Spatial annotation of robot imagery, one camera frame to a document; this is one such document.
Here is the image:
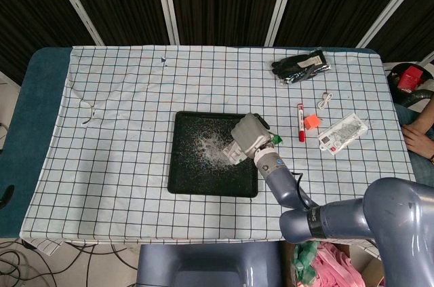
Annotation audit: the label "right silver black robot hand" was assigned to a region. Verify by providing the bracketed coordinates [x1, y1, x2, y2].
[231, 113, 276, 159]

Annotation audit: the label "white green salt bag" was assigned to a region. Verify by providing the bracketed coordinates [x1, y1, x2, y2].
[223, 134, 284, 166]

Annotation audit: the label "white salt pile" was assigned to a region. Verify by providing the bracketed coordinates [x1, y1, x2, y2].
[195, 130, 235, 169]

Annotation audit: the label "black square plastic tray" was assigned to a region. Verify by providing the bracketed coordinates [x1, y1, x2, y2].
[167, 110, 259, 198]

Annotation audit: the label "black gloves in plastic bag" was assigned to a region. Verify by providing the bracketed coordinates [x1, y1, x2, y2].
[271, 48, 333, 87]

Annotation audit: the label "red white marker pen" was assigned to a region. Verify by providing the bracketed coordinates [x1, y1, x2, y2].
[296, 103, 305, 142]

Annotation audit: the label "orange cube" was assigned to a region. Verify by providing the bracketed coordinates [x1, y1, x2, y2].
[304, 115, 320, 131]

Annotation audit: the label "clear plastic parts packet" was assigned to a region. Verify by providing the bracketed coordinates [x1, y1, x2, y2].
[317, 113, 370, 155]

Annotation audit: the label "white black checkered tablecloth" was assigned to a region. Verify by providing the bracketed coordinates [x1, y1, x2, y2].
[20, 45, 416, 246]

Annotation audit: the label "green cloth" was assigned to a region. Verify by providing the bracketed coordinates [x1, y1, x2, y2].
[292, 241, 320, 285]

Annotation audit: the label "grey robot torso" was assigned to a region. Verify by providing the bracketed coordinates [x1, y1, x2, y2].
[135, 241, 284, 287]

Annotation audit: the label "pink cloth strips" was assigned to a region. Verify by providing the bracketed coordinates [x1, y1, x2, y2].
[303, 242, 361, 287]

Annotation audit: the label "red box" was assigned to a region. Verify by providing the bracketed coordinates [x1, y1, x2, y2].
[397, 65, 425, 93]

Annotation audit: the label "seated person in jeans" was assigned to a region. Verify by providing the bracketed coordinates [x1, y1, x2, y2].
[395, 96, 434, 193]

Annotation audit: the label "cardboard box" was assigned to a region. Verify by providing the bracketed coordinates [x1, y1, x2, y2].
[283, 241, 386, 287]

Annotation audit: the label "teal padded table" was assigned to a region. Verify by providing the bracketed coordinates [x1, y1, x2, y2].
[0, 45, 387, 239]

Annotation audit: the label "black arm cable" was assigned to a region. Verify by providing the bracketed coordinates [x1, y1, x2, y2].
[290, 171, 320, 209]

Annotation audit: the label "white coiled cable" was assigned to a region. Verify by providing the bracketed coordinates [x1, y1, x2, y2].
[317, 91, 333, 110]

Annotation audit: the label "white partition frame post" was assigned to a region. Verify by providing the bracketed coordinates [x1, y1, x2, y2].
[264, 0, 300, 47]
[152, 0, 180, 45]
[50, 0, 104, 46]
[355, 0, 434, 49]

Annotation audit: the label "black floor cables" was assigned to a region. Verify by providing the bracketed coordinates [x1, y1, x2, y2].
[0, 241, 136, 287]

